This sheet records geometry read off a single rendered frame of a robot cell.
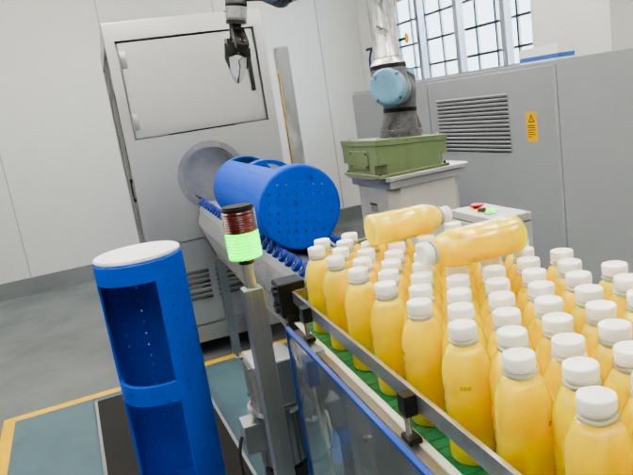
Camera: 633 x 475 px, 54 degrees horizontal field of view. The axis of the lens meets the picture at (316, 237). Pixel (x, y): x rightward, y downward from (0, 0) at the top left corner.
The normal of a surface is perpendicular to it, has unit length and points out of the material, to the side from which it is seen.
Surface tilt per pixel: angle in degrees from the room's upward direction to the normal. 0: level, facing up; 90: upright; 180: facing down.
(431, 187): 90
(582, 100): 90
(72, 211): 90
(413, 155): 90
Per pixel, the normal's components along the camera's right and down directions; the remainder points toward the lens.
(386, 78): -0.29, 0.33
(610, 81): 0.37, 0.15
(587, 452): -0.67, -0.03
